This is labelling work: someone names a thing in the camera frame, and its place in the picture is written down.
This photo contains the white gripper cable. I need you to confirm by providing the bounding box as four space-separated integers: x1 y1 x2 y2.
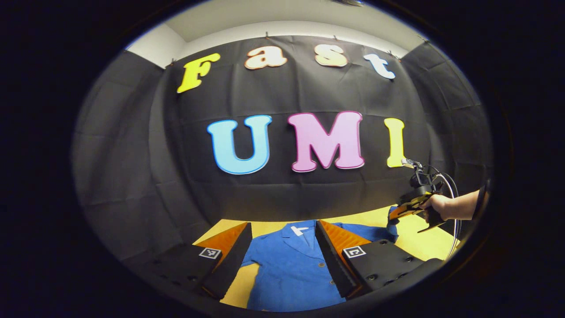
427 164 463 260

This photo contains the black backdrop cloth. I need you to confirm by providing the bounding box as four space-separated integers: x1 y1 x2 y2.
73 35 493 265

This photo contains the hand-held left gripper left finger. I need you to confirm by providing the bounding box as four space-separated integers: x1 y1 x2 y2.
132 222 253 301

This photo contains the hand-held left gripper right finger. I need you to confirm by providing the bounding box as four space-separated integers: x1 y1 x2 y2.
314 220 444 300

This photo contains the blue button shirt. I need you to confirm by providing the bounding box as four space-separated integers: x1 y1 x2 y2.
241 205 400 312

